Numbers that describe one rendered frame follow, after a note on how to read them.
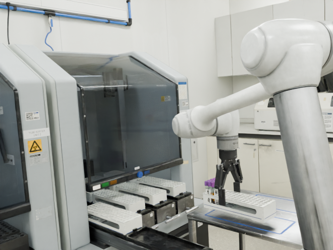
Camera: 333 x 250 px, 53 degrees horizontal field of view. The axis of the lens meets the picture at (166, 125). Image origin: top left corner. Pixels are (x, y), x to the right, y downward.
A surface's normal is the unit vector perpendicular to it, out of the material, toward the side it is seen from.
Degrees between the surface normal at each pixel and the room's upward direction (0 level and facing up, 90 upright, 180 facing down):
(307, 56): 81
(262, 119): 90
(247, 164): 90
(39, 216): 90
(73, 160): 90
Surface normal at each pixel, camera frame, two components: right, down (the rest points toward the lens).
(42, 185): 0.73, 0.03
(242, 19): -0.68, 0.11
